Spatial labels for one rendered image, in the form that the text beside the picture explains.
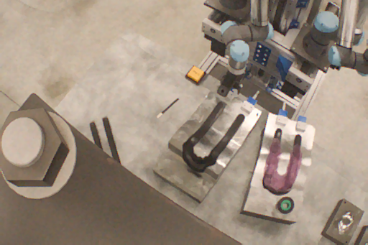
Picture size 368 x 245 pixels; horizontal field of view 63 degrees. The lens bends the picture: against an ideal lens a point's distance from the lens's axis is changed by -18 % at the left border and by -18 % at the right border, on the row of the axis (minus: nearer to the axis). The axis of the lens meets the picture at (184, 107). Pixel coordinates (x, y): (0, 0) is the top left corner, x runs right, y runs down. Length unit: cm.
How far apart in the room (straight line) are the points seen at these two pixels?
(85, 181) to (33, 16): 319
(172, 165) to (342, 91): 184
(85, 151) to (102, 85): 145
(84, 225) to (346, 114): 268
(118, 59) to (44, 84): 120
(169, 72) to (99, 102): 39
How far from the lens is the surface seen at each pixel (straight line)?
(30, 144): 38
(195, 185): 156
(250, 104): 165
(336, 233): 167
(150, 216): 38
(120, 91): 181
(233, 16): 177
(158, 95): 178
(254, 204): 152
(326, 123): 281
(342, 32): 136
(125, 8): 322
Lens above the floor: 238
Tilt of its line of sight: 65 degrees down
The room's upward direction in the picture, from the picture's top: straight up
